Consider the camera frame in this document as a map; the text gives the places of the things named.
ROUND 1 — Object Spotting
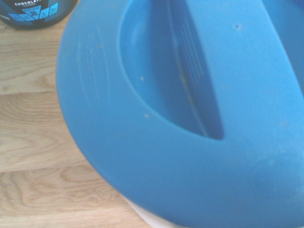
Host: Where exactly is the translucent pitcher with blue lid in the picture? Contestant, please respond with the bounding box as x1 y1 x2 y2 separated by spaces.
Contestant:
56 0 304 228

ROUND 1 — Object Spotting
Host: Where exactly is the black protein powder tub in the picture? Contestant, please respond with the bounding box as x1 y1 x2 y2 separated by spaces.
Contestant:
0 0 79 31

